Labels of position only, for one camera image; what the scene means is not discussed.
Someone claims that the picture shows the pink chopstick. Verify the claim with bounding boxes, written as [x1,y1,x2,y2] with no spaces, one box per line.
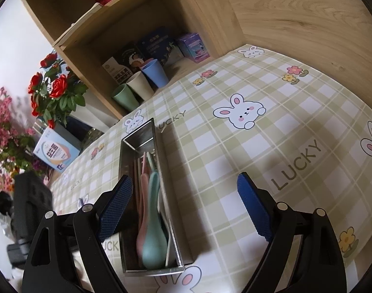
[133,157,141,229]

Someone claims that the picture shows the pink blossom plant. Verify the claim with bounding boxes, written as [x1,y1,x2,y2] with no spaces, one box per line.
[0,75,37,196]

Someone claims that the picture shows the green spoon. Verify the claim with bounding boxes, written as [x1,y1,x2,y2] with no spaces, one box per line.
[141,171,170,270]

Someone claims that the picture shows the pink spoon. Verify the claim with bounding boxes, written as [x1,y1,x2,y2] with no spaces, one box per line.
[136,156,153,251]

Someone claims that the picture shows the golden glass dish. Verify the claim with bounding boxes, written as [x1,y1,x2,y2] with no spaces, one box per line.
[81,128,104,150]

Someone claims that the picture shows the green cup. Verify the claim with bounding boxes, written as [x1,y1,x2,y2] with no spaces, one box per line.
[111,84,141,112]

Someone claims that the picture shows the beige cup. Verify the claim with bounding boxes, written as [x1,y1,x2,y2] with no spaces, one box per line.
[126,71,155,101]

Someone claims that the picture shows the red rose bouquet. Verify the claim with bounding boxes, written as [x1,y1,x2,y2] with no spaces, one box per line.
[28,52,89,129]

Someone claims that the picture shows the dark blue printed box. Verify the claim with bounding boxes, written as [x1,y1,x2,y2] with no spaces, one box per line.
[136,31,178,64]

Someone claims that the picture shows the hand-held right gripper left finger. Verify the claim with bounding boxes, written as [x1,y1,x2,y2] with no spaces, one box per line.
[21,174,134,293]

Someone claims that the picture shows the dark box with moon print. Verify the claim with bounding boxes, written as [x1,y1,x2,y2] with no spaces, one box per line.
[101,43,145,86]

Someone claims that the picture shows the green chopstick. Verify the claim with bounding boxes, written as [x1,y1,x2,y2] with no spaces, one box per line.
[146,151,158,171]

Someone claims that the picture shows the checked rabbit print tablecloth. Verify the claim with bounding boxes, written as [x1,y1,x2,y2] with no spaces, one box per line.
[47,44,372,293]

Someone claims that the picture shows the white and grey cloth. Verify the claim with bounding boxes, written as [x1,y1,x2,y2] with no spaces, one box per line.
[0,191,14,220]

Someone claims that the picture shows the beige spoon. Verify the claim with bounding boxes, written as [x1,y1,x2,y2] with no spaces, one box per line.
[157,201,174,267]

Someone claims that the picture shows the white faceted vase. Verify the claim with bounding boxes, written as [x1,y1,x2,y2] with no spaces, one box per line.
[73,104,113,133]

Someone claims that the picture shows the steel perforated utensil tray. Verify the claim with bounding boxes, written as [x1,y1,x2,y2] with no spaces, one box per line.
[119,117,194,277]

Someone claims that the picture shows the purple box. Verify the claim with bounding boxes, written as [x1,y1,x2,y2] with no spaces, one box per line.
[177,32,210,63]

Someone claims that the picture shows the wooden shelf unit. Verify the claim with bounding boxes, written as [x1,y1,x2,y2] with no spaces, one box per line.
[17,0,244,123]

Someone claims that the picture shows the white and blue box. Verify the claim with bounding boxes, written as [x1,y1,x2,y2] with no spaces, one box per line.
[33,128,81,173]

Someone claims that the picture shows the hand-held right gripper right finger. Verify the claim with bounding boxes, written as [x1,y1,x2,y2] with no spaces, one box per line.
[237,172,348,293]

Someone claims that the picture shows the blue cup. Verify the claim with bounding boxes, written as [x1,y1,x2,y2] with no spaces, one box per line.
[141,59,170,88]

